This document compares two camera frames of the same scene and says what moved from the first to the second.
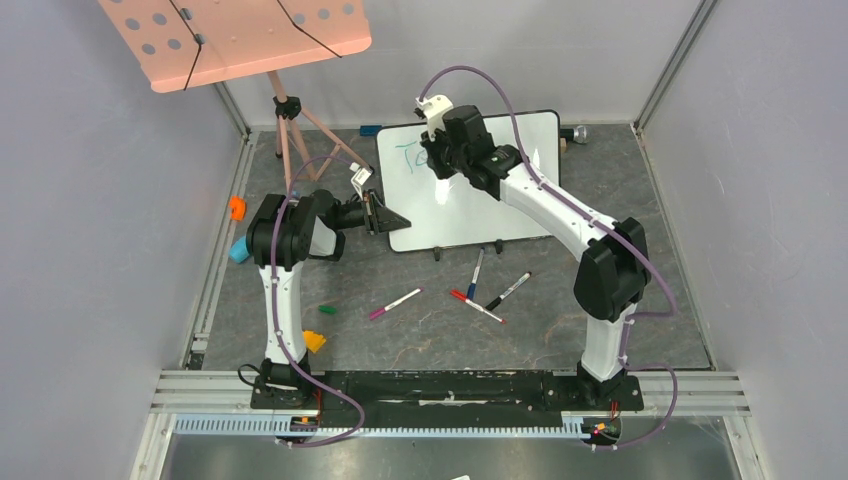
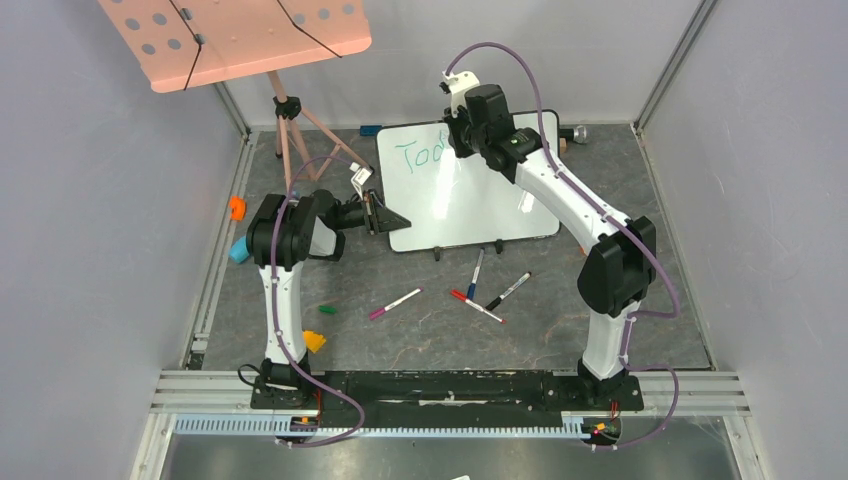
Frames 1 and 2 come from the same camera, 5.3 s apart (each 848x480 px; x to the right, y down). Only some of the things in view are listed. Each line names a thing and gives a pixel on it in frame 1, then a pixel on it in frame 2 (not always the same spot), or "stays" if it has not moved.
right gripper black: (436, 153) to (457, 134)
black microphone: (579, 134) stays
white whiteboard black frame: (446, 212) stays
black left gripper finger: (385, 219) stays
